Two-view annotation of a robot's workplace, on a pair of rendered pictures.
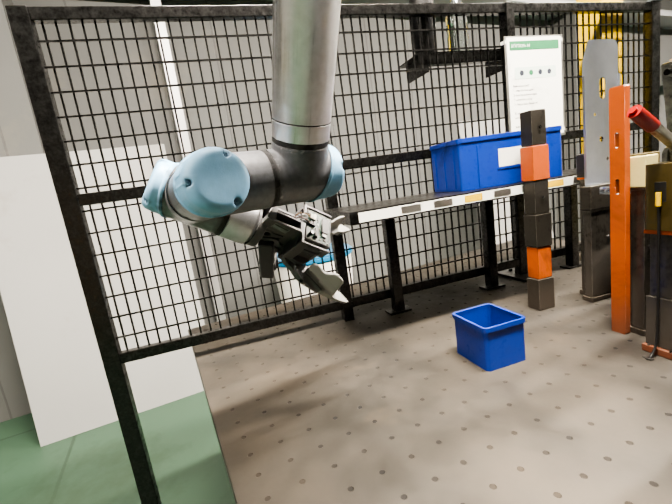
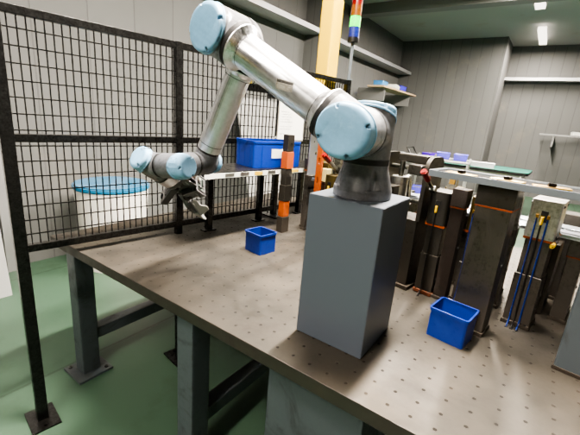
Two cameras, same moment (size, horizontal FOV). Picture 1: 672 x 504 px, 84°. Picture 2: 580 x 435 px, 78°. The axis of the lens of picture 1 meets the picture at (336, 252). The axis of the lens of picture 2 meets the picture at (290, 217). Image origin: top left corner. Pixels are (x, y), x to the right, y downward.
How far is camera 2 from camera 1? 76 cm
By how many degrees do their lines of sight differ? 31
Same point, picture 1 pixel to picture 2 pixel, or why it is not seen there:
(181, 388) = not seen: outside the picture
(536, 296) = (280, 225)
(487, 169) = (266, 158)
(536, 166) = (287, 162)
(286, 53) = (217, 124)
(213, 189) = (186, 171)
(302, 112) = (217, 144)
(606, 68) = not seen: hidden behind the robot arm
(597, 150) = (313, 158)
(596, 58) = not seen: hidden behind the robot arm
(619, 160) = (318, 169)
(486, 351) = (260, 246)
